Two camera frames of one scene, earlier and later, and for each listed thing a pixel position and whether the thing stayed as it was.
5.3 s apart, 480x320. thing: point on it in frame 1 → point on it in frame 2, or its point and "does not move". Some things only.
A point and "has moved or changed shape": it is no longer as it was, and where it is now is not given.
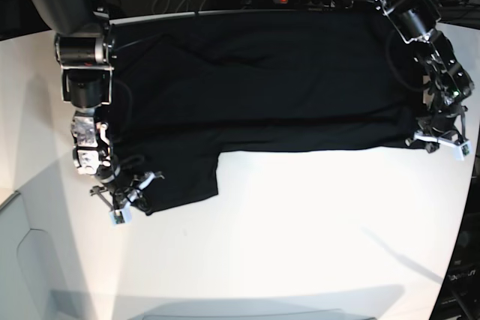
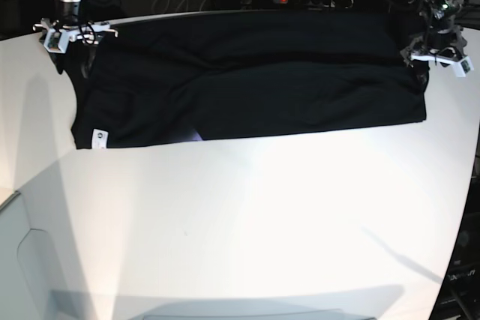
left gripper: [120, 198] → [70, 22]
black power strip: [306, 0] does not move
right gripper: [446, 127] → [447, 44]
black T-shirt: [184, 89] has moved or changed shape
